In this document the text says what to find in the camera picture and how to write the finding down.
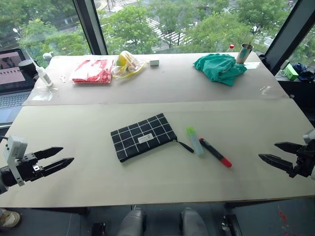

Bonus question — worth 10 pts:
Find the white squeeze bottle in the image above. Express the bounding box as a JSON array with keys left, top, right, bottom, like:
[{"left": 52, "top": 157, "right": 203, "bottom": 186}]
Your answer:
[{"left": 31, "top": 59, "right": 54, "bottom": 88}]

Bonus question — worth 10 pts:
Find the black and red marker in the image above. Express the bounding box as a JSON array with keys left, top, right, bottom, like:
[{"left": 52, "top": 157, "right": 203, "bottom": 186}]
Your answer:
[{"left": 198, "top": 137, "right": 233, "bottom": 169}]

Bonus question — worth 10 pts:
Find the black round speaker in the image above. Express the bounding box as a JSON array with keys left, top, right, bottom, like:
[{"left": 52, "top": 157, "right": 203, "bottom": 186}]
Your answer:
[{"left": 18, "top": 59, "right": 38, "bottom": 75}]

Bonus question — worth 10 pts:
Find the green crumpled cloth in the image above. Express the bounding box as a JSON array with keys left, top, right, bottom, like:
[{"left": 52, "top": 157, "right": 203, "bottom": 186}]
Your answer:
[{"left": 192, "top": 53, "right": 248, "bottom": 87}]

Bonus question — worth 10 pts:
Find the black window pillar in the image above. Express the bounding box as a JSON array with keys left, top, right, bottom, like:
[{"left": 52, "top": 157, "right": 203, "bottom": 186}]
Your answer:
[
  {"left": 72, "top": 0, "right": 109, "bottom": 56},
  {"left": 264, "top": 0, "right": 315, "bottom": 75}
]

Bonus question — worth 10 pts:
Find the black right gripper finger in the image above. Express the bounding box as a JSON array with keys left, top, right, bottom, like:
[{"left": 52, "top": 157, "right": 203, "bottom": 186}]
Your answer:
[
  {"left": 258, "top": 153, "right": 295, "bottom": 174},
  {"left": 274, "top": 142, "right": 305, "bottom": 156}
]

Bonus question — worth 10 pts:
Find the white sneaker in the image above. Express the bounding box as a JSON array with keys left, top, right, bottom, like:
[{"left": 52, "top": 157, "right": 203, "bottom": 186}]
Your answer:
[{"left": 0, "top": 207, "right": 22, "bottom": 229}]

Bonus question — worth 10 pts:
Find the clear plastic bag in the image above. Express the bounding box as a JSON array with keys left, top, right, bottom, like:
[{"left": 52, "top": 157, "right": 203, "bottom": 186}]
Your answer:
[{"left": 31, "top": 87, "right": 59, "bottom": 102}]

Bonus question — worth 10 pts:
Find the black white-grid pencil case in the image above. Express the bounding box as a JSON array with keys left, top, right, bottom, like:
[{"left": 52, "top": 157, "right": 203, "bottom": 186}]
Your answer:
[{"left": 110, "top": 113, "right": 195, "bottom": 164}]

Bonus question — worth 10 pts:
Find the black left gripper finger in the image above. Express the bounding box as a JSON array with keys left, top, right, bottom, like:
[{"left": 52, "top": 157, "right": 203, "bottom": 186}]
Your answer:
[
  {"left": 33, "top": 147, "right": 64, "bottom": 159},
  {"left": 40, "top": 157, "right": 75, "bottom": 177}
]

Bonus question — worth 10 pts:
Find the red packaged cloth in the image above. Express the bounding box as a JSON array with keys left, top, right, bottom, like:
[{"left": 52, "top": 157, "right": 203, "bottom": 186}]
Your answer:
[{"left": 69, "top": 59, "right": 114, "bottom": 85}]

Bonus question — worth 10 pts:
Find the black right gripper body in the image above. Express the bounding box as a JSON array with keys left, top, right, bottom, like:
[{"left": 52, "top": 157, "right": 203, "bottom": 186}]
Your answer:
[{"left": 288, "top": 144, "right": 315, "bottom": 178}]

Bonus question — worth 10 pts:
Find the grey rounded shape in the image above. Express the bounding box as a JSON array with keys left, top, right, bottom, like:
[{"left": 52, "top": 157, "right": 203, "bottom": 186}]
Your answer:
[{"left": 116, "top": 208, "right": 146, "bottom": 236}]

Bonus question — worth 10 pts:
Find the green box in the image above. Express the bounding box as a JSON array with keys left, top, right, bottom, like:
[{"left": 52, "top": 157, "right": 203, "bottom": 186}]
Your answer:
[{"left": 284, "top": 63, "right": 299, "bottom": 81}]

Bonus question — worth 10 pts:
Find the black table caster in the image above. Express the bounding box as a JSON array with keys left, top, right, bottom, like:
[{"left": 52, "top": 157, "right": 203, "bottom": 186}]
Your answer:
[
  {"left": 220, "top": 214, "right": 244, "bottom": 236},
  {"left": 92, "top": 222, "right": 107, "bottom": 236}
]

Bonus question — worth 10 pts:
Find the green highlighter pen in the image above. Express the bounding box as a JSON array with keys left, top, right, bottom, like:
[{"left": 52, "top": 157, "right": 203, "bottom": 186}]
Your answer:
[{"left": 186, "top": 125, "right": 206, "bottom": 158}]

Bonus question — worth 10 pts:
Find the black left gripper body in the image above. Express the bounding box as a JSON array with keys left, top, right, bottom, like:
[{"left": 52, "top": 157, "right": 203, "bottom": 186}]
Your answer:
[{"left": 17, "top": 152, "right": 47, "bottom": 183}]

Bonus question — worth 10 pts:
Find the metal cup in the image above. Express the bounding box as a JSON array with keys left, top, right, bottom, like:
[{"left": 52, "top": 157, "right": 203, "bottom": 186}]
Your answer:
[{"left": 236, "top": 43, "right": 254, "bottom": 65}]

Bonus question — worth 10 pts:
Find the clear bag with fruit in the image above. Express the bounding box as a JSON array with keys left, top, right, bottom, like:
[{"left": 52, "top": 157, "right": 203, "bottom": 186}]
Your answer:
[{"left": 111, "top": 50, "right": 147, "bottom": 79}]

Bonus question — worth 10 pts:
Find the grey laptop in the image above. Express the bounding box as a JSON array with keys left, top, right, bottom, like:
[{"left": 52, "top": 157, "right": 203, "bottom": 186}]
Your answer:
[{"left": 0, "top": 48, "right": 37, "bottom": 124}]

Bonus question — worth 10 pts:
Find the dark blue cloth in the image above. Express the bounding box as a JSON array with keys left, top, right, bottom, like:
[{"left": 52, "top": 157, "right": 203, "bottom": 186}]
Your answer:
[{"left": 292, "top": 62, "right": 315, "bottom": 83}]

